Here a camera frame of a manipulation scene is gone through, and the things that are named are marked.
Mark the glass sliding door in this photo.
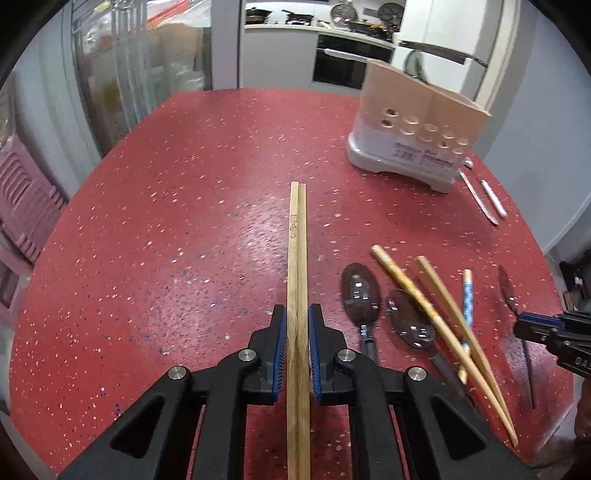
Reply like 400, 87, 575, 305
71, 0, 213, 144

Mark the plain wooden chopstick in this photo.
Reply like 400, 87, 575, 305
297, 184, 311, 480
416, 256, 519, 448

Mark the blue patterned chopstick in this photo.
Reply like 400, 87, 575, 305
458, 269, 474, 385

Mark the metal spoon brown handle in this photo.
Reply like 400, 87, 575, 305
497, 265, 537, 410
385, 289, 476, 409
341, 262, 382, 365

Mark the white refrigerator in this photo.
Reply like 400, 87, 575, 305
392, 0, 518, 112

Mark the white handled utensil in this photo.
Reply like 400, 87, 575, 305
463, 158, 509, 219

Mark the stack of pink stools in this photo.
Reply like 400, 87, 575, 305
0, 138, 70, 319

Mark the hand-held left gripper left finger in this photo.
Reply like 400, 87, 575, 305
58, 304, 289, 480

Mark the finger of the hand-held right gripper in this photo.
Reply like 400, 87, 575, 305
514, 312, 566, 345

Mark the silver table knife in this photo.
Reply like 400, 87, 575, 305
458, 169, 501, 226

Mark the white kitchen counter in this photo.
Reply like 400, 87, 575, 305
244, 18, 399, 49

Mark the black built-in oven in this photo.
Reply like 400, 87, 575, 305
313, 36, 398, 90

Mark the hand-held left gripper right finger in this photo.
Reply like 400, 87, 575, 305
307, 304, 539, 480

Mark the yellow patterned chopstick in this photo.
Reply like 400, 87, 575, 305
372, 245, 507, 420

